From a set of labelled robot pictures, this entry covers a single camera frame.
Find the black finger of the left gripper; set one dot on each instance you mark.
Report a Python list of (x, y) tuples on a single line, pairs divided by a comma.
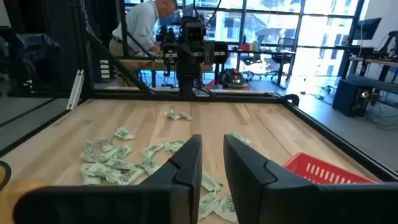
[(221, 53), (170, 54)]

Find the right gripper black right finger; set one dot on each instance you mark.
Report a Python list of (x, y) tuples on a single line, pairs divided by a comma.
[(248, 180)]

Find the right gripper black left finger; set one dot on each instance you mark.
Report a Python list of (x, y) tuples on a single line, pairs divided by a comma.
[(183, 174)]

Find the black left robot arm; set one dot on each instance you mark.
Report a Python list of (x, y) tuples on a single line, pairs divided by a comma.
[(186, 83)]

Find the small red box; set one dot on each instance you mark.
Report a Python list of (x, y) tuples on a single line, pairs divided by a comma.
[(244, 47)]

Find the red black floor machine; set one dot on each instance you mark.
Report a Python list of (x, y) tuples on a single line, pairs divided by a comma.
[(233, 79)]

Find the wooden workbench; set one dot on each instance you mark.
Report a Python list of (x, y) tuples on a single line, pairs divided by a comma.
[(140, 64)]

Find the green bottle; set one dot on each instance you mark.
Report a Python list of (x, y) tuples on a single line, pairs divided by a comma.
[(255, 45)]

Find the person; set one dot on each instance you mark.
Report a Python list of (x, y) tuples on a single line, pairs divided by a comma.
[(140, 25)]

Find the long black desk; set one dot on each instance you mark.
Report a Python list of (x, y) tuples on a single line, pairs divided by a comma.
[(273, 52)]

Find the white-labelled drawer stack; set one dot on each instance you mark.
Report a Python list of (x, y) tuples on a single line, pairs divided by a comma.
[(104, 69)]

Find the red plastic slotted basket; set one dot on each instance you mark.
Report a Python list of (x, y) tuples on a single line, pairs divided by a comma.
[(326, 172)]

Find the black computer tower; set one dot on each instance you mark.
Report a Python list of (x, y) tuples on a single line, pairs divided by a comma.
[(349, 98)]

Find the dark covered equipment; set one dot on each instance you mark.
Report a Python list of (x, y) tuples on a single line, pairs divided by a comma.
[(34, 53)]

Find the black monitor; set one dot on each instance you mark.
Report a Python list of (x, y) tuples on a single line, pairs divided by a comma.
[(368, 28)]

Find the wooden desk black legs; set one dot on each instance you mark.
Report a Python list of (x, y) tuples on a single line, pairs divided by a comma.
[(373, 60)]

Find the amber glass mug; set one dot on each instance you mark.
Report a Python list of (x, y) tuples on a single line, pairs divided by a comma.
[(7, 202)]

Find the left arm's wrist camera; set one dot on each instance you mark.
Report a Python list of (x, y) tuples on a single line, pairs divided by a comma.
[(194, 32)]

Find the black aluminium table frame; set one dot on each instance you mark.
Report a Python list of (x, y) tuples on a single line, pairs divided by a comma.
[(217, 97)]

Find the black frame clamp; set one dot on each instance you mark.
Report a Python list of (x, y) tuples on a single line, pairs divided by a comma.
[(290, 99)]

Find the white metal rail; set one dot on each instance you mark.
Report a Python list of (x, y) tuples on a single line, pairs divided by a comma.
[(75, 90)]

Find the large glass window wall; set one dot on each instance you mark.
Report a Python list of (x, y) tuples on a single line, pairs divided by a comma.
[(323, 31)]

